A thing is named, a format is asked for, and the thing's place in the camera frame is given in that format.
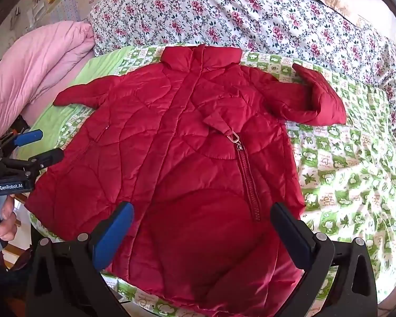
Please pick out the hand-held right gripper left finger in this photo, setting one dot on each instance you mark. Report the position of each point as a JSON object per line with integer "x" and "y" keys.
{"x": 114, "y": 234}

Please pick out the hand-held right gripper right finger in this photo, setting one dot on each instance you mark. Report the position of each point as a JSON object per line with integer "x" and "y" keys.
{"x": 295, "y": 234}

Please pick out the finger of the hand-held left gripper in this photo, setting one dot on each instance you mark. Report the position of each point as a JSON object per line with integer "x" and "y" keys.
{"x": 49, "y": 157}
{"x": 30, "y": 137}

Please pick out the red quilted jacket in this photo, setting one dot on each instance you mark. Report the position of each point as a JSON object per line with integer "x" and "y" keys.
{"x": 191, "y": 158}

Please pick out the person's left hand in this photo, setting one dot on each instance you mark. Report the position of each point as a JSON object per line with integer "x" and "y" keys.
{"x": 5, "y": 219}

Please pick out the pink blanket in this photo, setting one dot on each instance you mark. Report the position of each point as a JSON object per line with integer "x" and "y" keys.
{"x": 36, "y": 69}

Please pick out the green printed bedsheet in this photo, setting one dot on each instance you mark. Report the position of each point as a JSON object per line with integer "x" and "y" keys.
{"x": 343, "y": 171}

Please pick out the floral quilt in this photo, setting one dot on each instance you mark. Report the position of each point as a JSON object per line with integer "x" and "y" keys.
{"x": 250, "y": 23}

